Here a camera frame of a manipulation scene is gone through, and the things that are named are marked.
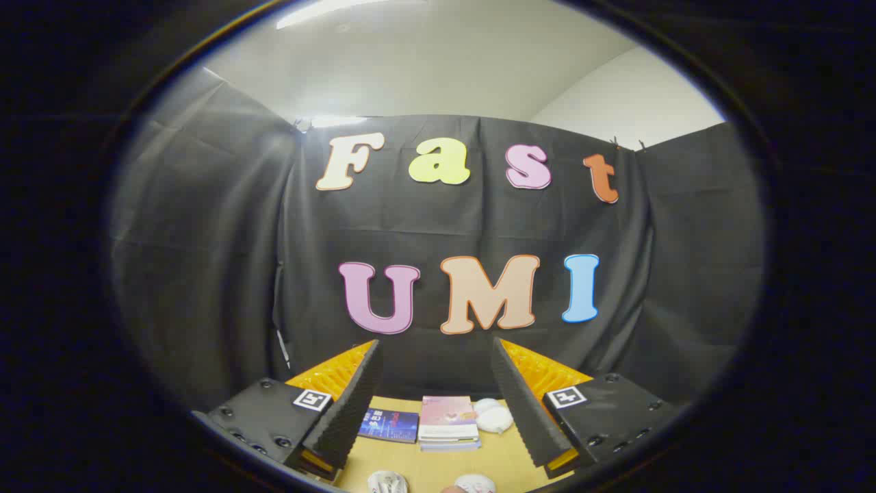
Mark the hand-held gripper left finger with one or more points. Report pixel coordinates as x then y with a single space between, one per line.
352 411

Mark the grey-blue thin book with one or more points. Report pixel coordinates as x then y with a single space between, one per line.
448 448

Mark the white canvas shoe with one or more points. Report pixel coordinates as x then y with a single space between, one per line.
387 482
475 484

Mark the pink cover book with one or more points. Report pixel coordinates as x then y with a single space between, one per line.
447 416

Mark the white fabric bundle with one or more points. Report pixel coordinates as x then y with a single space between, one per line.
494 419

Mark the blue cover book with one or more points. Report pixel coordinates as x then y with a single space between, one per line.
387 424

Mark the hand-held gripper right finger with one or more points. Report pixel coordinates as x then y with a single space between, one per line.
523 411

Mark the white thin book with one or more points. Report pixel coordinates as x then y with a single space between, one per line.
448 441

